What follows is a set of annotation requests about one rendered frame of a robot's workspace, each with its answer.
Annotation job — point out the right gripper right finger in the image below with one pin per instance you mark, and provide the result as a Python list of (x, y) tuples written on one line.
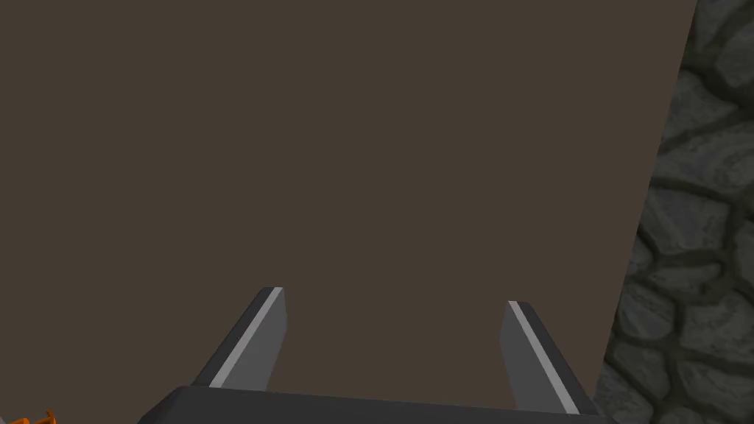
[(539, 362)]

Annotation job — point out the orange object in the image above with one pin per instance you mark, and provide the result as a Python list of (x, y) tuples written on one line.
[(32, 419)]

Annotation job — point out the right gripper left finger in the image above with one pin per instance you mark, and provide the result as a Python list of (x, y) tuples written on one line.
[(254, 347)]

